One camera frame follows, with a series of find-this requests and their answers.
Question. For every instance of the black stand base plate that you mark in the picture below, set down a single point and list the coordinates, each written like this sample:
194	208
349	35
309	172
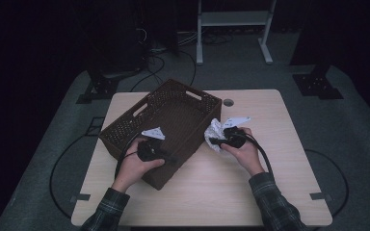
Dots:
101	88
316	86

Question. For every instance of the person's left hand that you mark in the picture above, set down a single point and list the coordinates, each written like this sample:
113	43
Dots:
131	170

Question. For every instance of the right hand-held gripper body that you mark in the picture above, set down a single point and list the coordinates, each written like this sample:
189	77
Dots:
236	138

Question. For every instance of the white metal stand frame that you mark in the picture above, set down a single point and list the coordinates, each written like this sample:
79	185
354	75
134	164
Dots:
234	18

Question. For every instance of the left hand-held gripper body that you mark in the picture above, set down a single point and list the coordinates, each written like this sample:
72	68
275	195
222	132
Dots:
149	150

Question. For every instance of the grey tape strip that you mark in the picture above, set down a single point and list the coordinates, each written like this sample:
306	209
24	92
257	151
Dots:
319	196
82	197

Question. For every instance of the brown woven basket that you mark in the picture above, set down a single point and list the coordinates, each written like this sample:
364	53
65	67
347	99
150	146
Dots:
179	118

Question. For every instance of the person's right hand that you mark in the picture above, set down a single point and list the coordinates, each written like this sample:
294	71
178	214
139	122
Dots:
247	155

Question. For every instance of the black tape square outline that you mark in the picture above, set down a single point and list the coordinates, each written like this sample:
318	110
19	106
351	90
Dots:
91	128

